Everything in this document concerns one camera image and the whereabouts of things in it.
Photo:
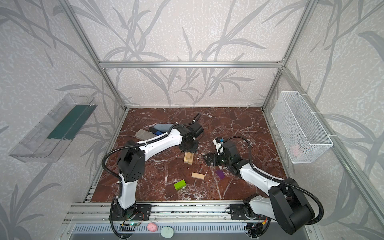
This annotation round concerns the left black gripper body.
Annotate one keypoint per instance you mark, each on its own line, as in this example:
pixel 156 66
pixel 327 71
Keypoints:
pixel 194 127

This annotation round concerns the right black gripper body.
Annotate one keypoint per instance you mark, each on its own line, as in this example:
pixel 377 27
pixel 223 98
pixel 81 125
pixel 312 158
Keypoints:
pixel 212 158

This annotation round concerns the purple block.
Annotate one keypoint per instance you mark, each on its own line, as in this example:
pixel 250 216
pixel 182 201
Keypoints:
pixel 220 174

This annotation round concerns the green block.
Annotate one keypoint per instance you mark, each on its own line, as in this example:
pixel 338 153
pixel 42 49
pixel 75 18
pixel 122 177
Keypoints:
pixel 179 185

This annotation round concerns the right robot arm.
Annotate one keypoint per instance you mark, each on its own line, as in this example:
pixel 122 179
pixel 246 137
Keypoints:
pixel 285 202

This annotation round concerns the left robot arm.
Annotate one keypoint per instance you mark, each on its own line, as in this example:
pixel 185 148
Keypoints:
pixel 132 160

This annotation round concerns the grey rectangular sponge block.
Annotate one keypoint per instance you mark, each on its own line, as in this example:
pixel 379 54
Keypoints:
pixel 144 135

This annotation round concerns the blue grey oval case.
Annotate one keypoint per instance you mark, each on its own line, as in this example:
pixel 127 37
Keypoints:
pixel 163 127

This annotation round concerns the blue stapler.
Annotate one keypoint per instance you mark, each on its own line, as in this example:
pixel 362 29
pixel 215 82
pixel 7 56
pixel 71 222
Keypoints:
pixel 155 131

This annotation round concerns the pink object in basket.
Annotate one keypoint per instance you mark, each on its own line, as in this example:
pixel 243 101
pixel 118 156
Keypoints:
pixel 297 152

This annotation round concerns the right circuit board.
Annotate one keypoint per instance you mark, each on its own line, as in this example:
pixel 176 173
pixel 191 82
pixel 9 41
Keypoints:
pixel 255 230

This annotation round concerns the circuit board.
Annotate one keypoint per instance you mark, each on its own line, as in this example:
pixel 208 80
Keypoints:
pixel 129 227
pixel 255 230

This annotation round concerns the mint green blob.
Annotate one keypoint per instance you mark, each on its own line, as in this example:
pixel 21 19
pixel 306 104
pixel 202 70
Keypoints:
pixel 167 232

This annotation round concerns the pink eraser blob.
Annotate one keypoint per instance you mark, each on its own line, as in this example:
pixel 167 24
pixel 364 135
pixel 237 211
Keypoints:
pixel 152 227

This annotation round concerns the left circuit board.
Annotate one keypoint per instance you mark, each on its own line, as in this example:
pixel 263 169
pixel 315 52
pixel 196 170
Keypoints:
pixel 129 227

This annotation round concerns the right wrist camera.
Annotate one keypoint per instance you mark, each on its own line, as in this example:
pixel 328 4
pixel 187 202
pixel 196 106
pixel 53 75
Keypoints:
pixel 218 142

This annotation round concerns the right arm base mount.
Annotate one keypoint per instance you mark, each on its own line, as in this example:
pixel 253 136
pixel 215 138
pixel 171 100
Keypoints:
pixel 238 212

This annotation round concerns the white wire wall basket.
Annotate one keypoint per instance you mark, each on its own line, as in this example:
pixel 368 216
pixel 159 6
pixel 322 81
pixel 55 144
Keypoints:
pixel 298 124

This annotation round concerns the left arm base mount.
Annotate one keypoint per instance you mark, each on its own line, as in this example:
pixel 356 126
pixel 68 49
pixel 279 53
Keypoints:
pixel 137 212

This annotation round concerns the aluminium front rail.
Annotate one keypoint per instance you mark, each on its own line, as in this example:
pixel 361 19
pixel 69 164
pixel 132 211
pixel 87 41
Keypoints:
pixel 162 212

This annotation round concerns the clear plastic wall bin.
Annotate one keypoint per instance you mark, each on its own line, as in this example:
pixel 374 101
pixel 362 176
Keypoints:
pixel 49 139

